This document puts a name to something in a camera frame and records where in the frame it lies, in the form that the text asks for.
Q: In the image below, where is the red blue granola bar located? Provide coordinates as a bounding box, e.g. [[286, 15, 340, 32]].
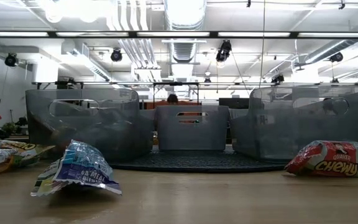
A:
[[285, 139, 358, 179]]

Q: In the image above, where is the person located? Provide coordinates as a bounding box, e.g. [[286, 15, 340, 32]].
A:
[[165, 93, 180, 106]]

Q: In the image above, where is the orange partition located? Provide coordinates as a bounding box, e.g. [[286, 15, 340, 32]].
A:
[[144, 100, 203, 110]]

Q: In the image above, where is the translucent grey plastic bin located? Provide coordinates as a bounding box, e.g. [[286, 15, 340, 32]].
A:
[[154, 105, 231, 152], [25, 88, 154, 162], [230, 85, 358, 162]]

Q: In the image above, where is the dark round divided tray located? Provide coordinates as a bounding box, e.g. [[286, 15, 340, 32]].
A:
[[110, 145, 288, 174]]

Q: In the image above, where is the black background monitor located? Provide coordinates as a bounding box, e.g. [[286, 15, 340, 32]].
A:
[[218, 98, 250, 110]]

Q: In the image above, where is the black ceiling spotlight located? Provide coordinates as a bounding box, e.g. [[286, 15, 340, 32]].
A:
[[329, 52, 344, 63], [215, 39, 232, 63], [4, 52, 20, 68], [110, 48, 123, 62], [271, 73, 285, 85]]

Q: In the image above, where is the background green plant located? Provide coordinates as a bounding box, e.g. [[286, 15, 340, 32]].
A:
[[1, 121, 19, 135]]

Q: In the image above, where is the background black frame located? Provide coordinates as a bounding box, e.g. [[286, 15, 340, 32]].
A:
[[31, 80, 358, 108]]

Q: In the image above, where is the black aluminium rig frame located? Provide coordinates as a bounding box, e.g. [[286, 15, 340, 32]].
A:
[[0, 30, 358, 40]]

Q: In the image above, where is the silver ventilation duct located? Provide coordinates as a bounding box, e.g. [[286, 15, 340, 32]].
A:
[[163, 0, 208, 63]]

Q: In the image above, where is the thin black hanging cable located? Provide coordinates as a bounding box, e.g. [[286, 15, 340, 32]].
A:
[[259, 0, 266, 88]]

